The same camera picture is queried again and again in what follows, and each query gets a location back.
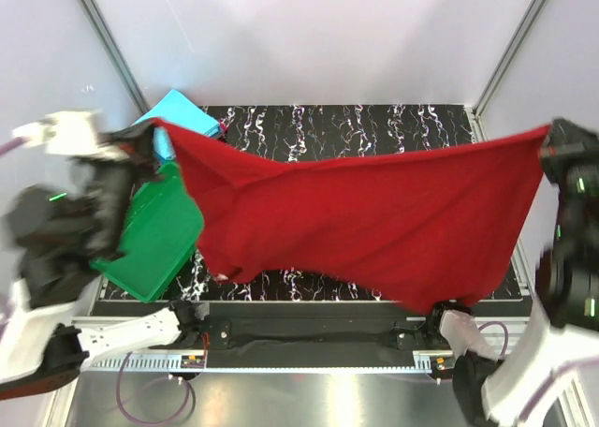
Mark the folded light blue shirt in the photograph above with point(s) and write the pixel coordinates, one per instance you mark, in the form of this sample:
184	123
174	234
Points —
177	109

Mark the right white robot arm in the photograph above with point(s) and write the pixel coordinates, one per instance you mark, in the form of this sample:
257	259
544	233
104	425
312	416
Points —
562	331

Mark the right aluminium frame post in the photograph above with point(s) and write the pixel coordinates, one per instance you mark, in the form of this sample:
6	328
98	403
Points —
524	28

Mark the white slotted cable duct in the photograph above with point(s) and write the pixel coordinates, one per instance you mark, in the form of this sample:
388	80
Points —
399	362

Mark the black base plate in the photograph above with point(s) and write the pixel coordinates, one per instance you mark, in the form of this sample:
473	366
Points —
337	329

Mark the left aluminium frame post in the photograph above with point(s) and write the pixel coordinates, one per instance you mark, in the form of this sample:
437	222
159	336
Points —
106	38

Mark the green plastic tray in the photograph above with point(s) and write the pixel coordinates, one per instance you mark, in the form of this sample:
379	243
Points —
161	230

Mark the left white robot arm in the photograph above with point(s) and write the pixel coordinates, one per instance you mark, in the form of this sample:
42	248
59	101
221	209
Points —
61	236

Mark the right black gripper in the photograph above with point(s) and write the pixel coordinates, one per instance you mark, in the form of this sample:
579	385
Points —
563	141

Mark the red t shirt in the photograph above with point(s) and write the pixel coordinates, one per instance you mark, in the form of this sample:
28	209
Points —
419	228

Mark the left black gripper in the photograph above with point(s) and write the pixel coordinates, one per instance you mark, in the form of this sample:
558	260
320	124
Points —
135	147

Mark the aluminium frame post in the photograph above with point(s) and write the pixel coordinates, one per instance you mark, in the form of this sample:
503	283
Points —
524	28
106	38

